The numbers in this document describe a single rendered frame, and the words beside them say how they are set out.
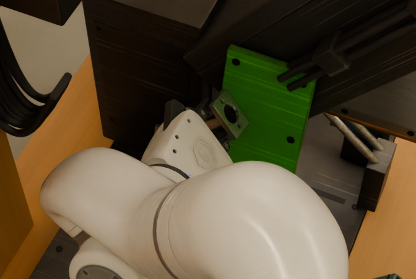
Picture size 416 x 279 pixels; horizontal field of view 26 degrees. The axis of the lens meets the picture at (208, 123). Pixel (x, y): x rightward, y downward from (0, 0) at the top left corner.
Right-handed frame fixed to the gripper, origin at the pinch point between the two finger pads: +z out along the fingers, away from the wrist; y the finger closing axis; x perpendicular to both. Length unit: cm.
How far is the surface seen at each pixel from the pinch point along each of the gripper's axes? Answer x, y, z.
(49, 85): 122, -5, 110
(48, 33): 126, 6, 128
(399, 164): -2.2, -30.4, 31.1
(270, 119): -5.5, -3.7, 2.5
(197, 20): -1.0, 10.7, 8.7
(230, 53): -6.4, 6.5, 2.3
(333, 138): 5.7, -22.3, 31.9
